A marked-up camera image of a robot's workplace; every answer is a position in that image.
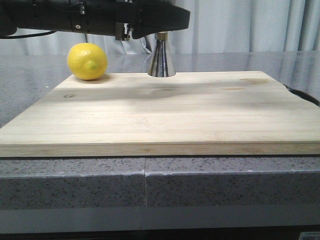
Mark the grey curtain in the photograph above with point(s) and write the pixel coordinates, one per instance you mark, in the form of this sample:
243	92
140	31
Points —
216	26

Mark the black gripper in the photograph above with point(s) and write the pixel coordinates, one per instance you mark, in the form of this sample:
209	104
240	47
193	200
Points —
116	17

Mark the steel double jigger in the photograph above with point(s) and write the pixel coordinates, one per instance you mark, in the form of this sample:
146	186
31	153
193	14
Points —
161	65

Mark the white label sticker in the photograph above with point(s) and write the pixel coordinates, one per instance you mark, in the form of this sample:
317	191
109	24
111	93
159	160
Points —
310	235

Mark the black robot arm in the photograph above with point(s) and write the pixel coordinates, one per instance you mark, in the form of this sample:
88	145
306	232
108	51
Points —
48	15

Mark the yellow lemon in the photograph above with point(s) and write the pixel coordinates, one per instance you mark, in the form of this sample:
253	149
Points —
87	61

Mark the light wooden cutting board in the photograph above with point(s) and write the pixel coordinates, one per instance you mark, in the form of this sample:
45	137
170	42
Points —
191	113

